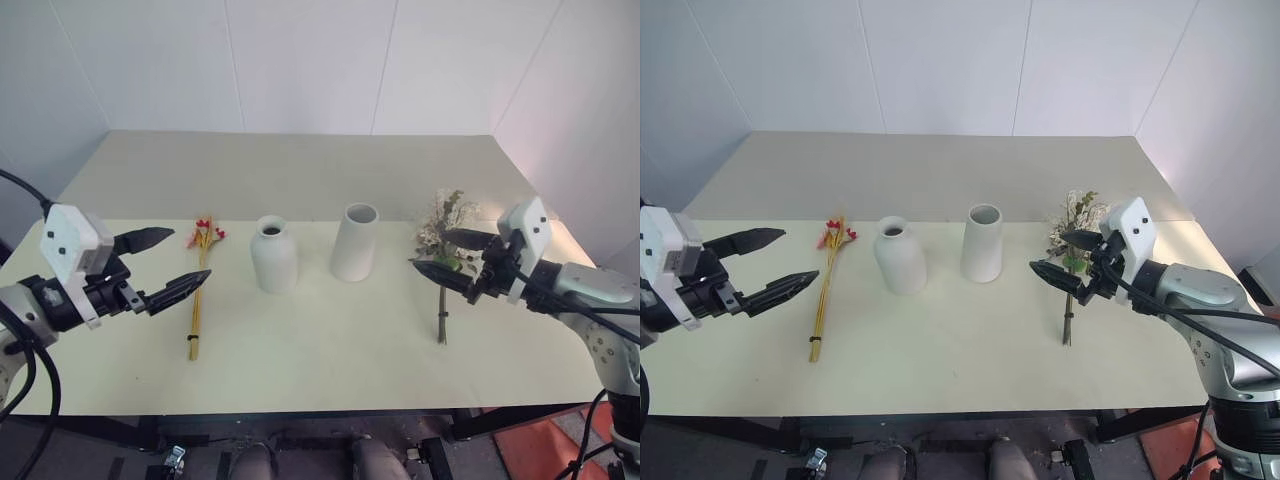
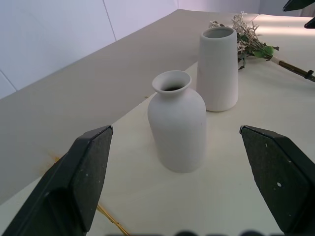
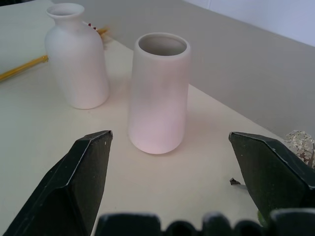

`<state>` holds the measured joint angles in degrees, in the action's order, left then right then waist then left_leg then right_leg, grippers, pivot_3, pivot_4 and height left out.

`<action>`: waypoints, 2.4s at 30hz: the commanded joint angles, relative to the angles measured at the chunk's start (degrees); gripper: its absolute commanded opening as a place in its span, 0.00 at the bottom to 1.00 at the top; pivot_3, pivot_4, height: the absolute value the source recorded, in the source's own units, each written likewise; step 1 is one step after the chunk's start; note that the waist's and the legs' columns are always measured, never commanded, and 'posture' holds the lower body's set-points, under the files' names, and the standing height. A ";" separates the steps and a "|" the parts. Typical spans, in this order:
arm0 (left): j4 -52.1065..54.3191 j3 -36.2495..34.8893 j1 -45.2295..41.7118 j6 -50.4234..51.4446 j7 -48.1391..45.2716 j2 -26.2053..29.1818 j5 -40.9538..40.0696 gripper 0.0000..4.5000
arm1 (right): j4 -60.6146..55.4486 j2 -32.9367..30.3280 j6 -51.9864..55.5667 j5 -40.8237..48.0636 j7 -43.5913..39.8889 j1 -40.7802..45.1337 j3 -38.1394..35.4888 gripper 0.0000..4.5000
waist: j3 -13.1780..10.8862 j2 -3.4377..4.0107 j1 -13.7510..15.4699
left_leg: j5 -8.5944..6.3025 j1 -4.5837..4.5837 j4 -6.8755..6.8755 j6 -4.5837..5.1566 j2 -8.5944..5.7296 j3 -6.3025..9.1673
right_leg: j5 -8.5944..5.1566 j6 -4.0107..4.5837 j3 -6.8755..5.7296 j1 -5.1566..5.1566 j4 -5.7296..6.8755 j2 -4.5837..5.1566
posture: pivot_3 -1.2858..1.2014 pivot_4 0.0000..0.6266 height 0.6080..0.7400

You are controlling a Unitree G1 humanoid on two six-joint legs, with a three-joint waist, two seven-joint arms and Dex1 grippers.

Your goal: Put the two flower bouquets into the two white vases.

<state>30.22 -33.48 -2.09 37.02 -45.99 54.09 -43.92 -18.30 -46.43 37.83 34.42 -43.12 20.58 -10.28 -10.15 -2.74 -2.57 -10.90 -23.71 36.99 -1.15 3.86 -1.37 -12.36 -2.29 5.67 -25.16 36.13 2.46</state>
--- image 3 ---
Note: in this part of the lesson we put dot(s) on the white dried flower sprig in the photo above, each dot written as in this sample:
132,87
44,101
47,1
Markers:
301,143

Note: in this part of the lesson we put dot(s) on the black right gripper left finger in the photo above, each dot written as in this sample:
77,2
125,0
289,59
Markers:
66,182

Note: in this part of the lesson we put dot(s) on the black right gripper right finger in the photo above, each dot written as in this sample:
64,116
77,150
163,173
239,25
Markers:
268,172

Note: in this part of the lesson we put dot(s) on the white cylindrical ceramic vase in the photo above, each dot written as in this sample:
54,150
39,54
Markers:
160,98

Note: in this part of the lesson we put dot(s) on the yellow stick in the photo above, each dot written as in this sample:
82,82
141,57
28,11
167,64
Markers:
22,67

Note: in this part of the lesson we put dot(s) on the white bottle-shaped ceramic vase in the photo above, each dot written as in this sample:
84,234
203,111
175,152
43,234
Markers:
76,61

